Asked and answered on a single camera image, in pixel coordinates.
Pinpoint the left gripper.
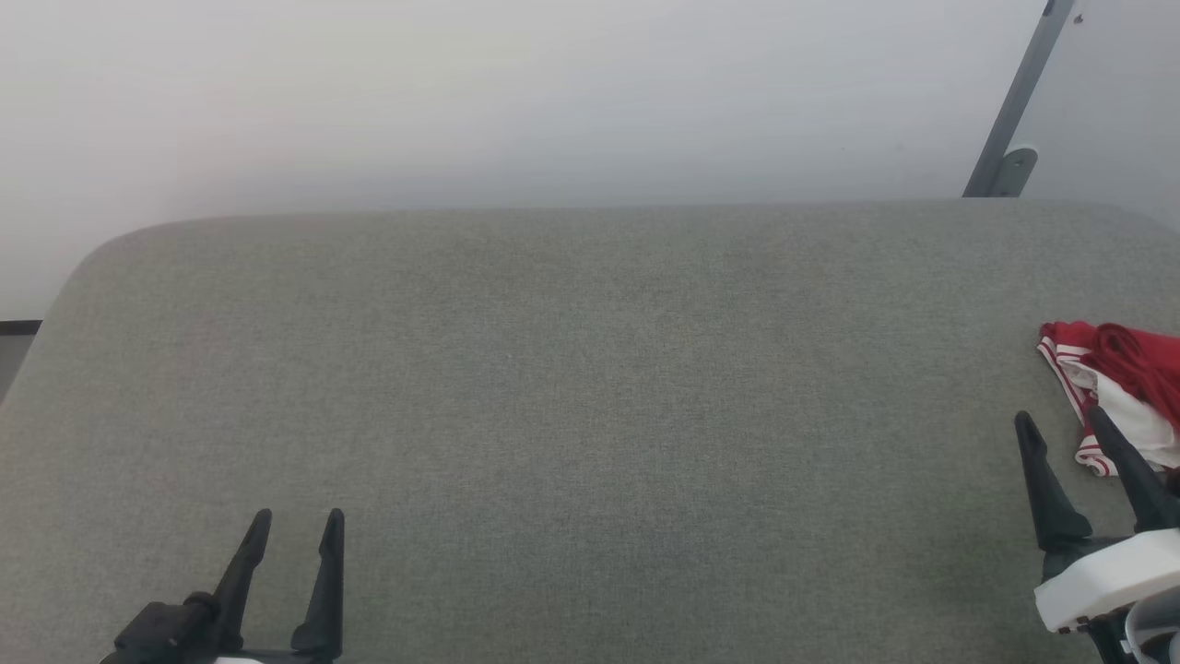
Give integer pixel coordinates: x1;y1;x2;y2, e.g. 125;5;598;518
210;508;346;664

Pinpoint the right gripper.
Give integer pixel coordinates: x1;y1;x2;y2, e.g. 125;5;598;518
1014;406;1180;584

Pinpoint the red Bulls basketball jersey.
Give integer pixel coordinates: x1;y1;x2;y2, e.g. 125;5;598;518
1037;320;1180;478

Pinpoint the grey fabric sofa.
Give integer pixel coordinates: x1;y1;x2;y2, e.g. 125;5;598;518
0;198;1180;664

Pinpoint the grey metal bar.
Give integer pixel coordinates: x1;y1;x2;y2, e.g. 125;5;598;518
962;0;1077;198

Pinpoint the grey metal bracket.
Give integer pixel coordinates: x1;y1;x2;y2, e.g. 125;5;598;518
986;148;1039;198

